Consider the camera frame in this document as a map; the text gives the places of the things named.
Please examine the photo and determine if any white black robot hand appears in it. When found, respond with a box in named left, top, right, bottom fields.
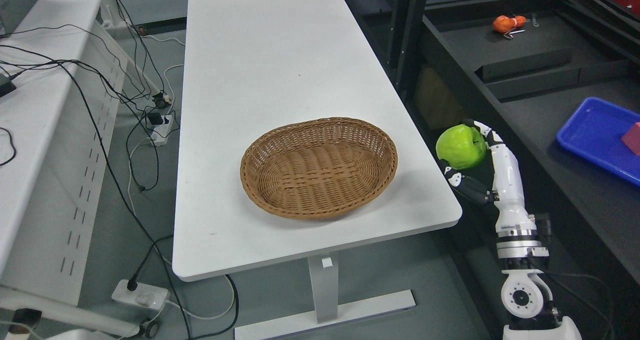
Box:
left=438, top=119, right=537, bottom=233

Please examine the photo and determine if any green apple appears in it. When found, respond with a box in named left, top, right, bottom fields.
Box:
left=435, top=124, right=487, bottom=170

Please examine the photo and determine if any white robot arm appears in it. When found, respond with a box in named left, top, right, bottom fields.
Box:
left=496, top=226, right=582, bottom=340

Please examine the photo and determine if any black shelf unit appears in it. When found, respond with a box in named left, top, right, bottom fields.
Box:
left=335, top=0, right=640, bottom=340

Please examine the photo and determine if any blue plastic tray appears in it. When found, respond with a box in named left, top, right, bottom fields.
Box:
left=555, top=97, right=640, bottom=186

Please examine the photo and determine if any pink cube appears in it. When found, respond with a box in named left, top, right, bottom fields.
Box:
left=621, top=121, right=640, bottom=156

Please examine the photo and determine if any orange toy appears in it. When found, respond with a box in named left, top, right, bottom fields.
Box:
left=492, top=15, right=527, bottom=34

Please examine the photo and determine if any brown wicker basket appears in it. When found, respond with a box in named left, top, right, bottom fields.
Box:
left=239, top=117, right=398, bottom=220

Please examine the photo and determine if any white table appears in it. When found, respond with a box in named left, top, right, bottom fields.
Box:
left=172, top=0, right=462, bottom=340

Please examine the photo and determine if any white power strip far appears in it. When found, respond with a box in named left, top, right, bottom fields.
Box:
left=150, top=114, right=174, bottom=147

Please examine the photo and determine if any white power strip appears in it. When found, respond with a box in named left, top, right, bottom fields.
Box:
left=110, top=279, right=170, bottom=312
left=150, top=114, right=174, bottom=147

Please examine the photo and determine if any white power strip near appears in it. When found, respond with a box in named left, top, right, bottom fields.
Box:
left=110, top=279, right=170, bottom=312

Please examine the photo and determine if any white side desk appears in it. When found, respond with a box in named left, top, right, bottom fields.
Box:
left=1, top=0, right=158, bottom=338

